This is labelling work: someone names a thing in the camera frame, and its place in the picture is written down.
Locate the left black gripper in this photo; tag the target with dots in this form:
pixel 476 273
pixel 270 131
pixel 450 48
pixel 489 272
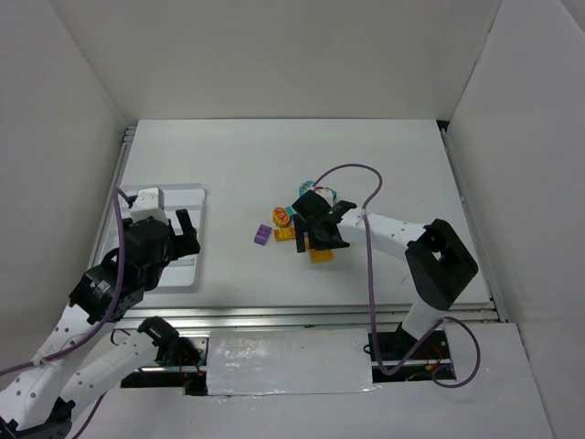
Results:
pixel 178 240

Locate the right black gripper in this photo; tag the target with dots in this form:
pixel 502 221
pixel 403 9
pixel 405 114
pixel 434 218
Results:
pixel 309 216

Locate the round orange printed lego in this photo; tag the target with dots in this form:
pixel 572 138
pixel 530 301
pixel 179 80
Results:
pixel 281 217

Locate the large yellow lego brick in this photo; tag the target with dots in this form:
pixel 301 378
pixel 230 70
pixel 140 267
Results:
pixel 319 256

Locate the purple lego brick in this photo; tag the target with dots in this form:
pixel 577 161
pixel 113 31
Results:
pixel 262 234

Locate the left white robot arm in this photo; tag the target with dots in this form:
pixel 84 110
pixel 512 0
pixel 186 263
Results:
pixel 53 389

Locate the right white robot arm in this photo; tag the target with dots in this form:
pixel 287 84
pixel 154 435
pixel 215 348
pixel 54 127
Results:
pixel 440 265

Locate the teal printed round lego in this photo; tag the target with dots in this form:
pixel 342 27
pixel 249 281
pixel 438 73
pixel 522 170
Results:
pixel 305 187

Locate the white compartment sorting tray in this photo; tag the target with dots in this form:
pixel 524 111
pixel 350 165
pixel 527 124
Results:
pixel 183 272

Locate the white foil cover panel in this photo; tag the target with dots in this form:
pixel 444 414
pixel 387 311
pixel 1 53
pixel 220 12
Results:
pixel 291 362

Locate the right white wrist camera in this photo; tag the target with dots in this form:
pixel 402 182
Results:
pixel 326 193

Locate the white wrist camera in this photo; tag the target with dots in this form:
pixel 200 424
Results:
pixel 149 203
pixel 326 193

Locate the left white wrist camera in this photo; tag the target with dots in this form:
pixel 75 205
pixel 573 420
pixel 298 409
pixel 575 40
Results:
pixel 149 203

